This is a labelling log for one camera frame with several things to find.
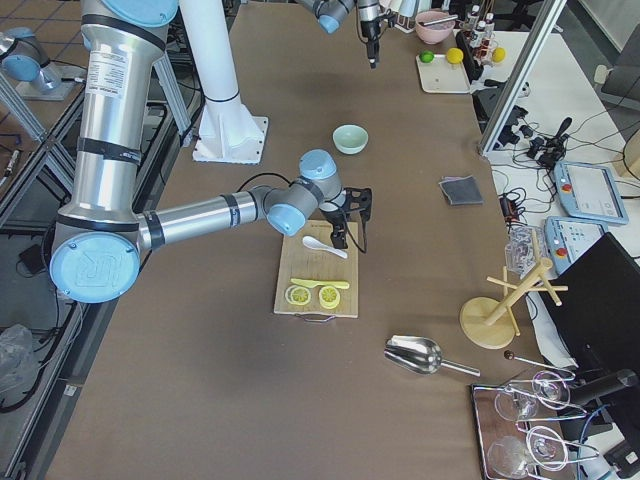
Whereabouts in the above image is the grey folded cloth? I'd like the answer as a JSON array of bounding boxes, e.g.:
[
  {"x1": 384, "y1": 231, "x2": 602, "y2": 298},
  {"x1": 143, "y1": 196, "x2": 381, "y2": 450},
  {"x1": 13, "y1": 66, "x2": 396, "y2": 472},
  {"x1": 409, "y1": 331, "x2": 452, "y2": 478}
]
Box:
[{"x1": 439, "y1": 176, "x2": 484, "y2": 206}]

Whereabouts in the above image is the yellow lemon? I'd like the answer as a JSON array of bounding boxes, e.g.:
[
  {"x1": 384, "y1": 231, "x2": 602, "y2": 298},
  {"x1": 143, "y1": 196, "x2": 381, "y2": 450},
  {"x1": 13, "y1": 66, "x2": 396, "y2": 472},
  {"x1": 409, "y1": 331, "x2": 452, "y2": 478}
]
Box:
[{"x1": 445, "y1": 48, "x2": 464, "y2": 65}]

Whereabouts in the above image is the lemon slice upper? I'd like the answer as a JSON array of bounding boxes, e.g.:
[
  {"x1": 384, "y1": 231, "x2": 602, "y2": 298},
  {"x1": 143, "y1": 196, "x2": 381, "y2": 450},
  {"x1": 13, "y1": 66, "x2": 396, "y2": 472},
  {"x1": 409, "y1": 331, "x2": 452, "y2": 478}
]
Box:
[{"x1": 318, "y1": 285, "x2": 341, "y2": 310}]

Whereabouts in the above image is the wine glass rack tray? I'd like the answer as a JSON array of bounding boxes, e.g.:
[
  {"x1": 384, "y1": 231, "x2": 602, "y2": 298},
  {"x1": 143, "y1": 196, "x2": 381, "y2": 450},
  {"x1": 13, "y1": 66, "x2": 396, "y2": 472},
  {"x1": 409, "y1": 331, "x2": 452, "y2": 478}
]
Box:
[{"x1": 471, "y1": 370, "x2": 599, "y2": 479}]

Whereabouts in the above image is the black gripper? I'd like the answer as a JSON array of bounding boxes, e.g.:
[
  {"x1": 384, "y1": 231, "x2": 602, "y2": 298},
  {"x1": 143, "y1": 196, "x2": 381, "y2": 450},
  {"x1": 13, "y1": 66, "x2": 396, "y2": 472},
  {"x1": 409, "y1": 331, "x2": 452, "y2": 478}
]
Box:
[
  {"x1": 356, "y1": 0, "x2": 395, "y2": 69},
  {"x1": 319, "y1": 187, "x2": 373, "y2": 249}
]

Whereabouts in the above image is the wooden cutting board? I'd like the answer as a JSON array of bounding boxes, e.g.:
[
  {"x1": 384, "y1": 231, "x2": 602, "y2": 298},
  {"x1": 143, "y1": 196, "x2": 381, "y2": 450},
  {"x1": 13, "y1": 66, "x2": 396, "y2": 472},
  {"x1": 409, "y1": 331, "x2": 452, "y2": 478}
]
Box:
[{"x1": 274, "y1": 220, "x2": 359, "y2": 318}]

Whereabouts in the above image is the green lime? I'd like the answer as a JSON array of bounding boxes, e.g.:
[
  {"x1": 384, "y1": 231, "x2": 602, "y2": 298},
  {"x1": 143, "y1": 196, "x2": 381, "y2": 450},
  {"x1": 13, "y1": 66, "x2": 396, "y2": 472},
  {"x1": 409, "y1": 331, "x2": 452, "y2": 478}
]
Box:
[{"x1": 419, "y1": 50, "x2": 435, "y2": 64}]

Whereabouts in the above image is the black monitor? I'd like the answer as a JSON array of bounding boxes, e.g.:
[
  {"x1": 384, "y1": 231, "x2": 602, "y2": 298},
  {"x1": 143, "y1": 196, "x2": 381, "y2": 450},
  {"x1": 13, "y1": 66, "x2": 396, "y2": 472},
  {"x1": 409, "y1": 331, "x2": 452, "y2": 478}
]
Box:
[{"x1": 529, "y1": 232, "x2": 640, "y2": 416}]

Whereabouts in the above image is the mint green bowl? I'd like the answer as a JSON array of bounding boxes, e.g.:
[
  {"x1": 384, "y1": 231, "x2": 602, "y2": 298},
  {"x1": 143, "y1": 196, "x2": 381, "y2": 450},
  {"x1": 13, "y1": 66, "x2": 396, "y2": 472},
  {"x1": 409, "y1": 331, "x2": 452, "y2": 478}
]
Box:
[{"x1": 332, "y1": 124, "x2": 369, "y2": 155}]

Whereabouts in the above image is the lemon slice lower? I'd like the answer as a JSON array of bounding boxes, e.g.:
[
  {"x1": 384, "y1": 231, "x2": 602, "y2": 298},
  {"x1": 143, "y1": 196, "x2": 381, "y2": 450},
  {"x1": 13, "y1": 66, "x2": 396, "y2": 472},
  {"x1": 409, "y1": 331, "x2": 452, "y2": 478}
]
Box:
[{"x1": 284, "y1": 285, "x2": 312, "y2": 306}]

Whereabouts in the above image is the yellow plastic knife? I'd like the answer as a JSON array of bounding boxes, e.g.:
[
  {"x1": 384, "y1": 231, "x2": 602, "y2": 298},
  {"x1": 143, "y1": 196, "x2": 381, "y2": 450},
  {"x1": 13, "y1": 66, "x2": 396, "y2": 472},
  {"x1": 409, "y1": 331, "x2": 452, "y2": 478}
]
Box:
[{"x1": 290, "y1": 278, "x2": 350, "y2": 290}]

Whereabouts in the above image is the metal scoop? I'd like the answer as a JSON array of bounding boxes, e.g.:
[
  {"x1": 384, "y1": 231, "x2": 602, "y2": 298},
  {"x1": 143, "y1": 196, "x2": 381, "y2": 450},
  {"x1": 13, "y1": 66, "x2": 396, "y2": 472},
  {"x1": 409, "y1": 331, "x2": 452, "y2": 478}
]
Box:
[{"x1": 384, "y1": 335, "x2": 481, "y2": 377}]

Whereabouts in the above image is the copper wire bottle rack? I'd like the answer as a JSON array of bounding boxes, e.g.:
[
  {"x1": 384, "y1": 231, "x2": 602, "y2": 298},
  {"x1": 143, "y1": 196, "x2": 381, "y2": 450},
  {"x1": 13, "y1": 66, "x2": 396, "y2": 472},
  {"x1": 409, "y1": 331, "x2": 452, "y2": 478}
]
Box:
[{"x1": 462, "y1": 6, "x2": 498, "y2": 66}]

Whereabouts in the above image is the wooden mug tree stand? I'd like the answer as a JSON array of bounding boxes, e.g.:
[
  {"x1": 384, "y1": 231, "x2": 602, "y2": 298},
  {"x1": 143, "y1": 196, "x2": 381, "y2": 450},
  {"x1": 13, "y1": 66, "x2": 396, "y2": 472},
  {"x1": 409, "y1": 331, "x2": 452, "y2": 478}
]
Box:
[{"x1": 459, "y1": 231, "x2": 569, "y2": 349}]

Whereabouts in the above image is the lemon slice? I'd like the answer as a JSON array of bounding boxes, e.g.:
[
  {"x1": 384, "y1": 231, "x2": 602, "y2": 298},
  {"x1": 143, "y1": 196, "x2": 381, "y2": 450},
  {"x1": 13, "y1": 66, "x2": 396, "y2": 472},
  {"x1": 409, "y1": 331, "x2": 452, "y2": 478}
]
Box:
[
  {"x1": 284, "y1": 285, "x2": 312, "y2": 306},
  {"x1": 318, "y1": 285, "x2": 341, "y2": 310}
]

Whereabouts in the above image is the cream rabbit tray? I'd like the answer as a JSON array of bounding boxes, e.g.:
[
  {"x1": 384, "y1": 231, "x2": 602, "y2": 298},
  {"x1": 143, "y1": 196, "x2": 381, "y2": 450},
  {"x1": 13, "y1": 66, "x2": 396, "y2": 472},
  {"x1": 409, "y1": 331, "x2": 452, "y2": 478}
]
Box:
[{"x1": 415, "y1": 54, "x2": 470, "y2": 94}]

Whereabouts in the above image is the pink bowl with ice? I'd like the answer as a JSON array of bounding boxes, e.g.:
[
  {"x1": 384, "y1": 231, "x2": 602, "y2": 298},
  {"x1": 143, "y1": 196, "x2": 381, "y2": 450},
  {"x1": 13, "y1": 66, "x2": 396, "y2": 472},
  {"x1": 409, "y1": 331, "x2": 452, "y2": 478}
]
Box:
[{"x1": 415, "y1": 11, "x2": 456, "y2": 45}]

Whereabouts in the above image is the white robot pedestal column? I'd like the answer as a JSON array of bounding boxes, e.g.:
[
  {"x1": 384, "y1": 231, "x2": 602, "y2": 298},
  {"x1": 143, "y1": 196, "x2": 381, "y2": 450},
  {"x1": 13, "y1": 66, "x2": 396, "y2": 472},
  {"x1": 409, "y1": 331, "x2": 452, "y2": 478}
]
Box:
[{"x1": 179, "y1": 0, "x2": 268, "y2": 165}]

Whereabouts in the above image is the white ceramic spoon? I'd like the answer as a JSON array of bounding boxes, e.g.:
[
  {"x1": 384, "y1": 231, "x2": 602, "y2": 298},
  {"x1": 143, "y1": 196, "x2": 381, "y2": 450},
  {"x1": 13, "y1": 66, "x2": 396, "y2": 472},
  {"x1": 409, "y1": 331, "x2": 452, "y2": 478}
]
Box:
[{"x1": 302, "y1": 235, "x2": 348, "y2": 259}]

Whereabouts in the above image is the aluminium frame post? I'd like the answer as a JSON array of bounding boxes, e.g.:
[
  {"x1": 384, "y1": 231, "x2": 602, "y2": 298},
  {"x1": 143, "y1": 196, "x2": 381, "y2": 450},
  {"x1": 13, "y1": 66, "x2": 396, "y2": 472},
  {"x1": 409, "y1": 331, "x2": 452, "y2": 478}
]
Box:
[{"x1": 478, "y1": 0, "x2": 567, "y2": 156}]

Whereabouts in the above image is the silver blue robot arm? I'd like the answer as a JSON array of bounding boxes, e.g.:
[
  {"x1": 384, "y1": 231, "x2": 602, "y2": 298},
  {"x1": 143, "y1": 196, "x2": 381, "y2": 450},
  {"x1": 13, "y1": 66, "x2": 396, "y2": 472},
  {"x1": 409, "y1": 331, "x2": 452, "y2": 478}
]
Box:
[
  {"x1": 298, "y1": 0, "x2": 397, "y2": 69},
  {"x1": 49, "y1": 1, "x2": 371, "y2": 303}
]

